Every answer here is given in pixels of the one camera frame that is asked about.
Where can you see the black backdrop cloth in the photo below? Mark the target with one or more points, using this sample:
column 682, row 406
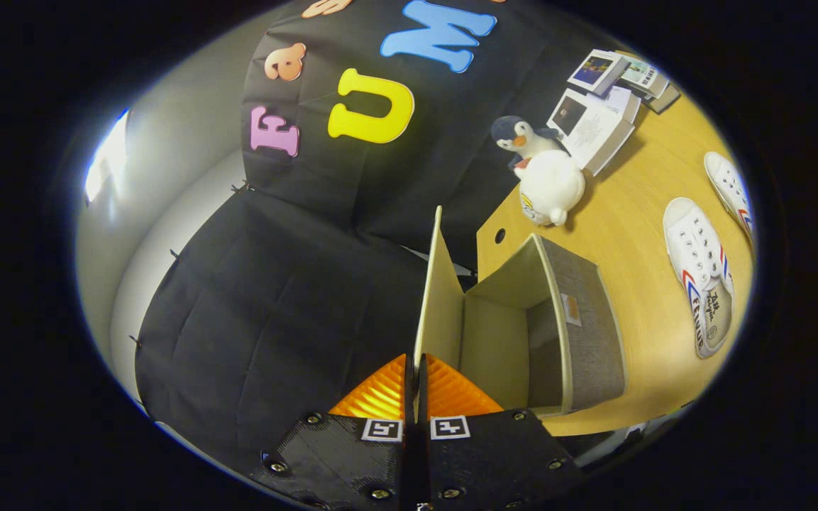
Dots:
column 274, row 298

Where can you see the book with blue picture cover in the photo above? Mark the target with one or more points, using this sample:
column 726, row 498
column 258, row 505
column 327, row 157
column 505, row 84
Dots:
column 593, row 71

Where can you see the large round ceiling light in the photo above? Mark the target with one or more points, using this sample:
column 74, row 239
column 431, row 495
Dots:
column 107, row 160

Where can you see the dark grey book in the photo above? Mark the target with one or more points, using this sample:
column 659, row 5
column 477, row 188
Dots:
column 664, row 99

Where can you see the book with pale teal cover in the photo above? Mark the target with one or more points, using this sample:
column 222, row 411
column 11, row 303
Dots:
column 639, row 71

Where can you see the plain white book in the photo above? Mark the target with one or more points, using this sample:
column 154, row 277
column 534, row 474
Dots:
column 621, row 99

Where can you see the white book with portrait cover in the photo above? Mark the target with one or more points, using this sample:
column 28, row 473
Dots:
column 589, row 128

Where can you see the grey fabric storage box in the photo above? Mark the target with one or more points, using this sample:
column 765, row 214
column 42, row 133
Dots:
column 586, row 333

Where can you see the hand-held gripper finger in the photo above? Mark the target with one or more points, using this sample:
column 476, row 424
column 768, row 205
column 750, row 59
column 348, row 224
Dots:
column 422, row 401
column 410, row 401

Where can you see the penguin plush toy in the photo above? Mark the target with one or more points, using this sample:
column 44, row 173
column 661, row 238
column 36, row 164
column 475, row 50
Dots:
column 550, row 184

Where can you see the white canvas shoe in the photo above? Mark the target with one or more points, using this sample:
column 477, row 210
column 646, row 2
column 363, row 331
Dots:
column 728, row 184
column 696, row 248

